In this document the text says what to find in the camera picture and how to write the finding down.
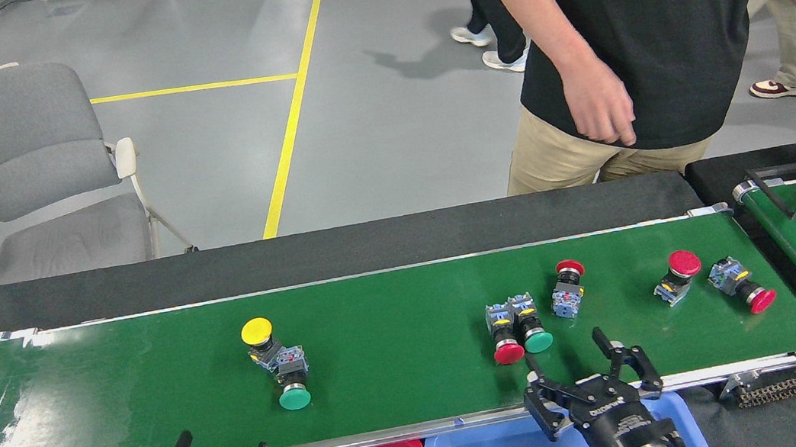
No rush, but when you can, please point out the grey padded chair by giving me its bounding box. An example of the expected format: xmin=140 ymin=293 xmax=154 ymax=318
xmin=0 ymin=42 xmax=200 ymax=286

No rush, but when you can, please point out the person's right hand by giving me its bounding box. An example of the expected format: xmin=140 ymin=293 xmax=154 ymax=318
xmin=559 ymin=55 xmax=640 ymax=155

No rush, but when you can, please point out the large red push button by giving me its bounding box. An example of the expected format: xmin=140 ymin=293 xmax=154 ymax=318
xmin=648 ymin=248 xmax=708 ymax=309

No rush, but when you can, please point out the yellow push button switch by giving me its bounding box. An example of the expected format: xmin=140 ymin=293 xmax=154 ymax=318
xmin=239 ymin=314 xmax=287 ymax=375

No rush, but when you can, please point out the green push button switch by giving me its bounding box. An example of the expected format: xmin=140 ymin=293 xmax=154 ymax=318
xmin=270 ymin=343 xmax=315 ymax=413
xmin=506 ymin=290 xmax=557 ymax=357

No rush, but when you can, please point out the small red mushroom button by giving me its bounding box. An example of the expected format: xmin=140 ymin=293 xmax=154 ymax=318
xmin=546 ymin=258 xmax=592 ymax=321

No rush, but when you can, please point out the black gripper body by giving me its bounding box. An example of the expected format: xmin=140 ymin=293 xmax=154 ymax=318
xmin=567 ymin=364 xmax=688 ymax=447

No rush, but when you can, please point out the long green conveyor belt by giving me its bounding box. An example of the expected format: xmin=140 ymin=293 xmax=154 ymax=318
xmin=0 ymin=195 xmax=796 ymax=447

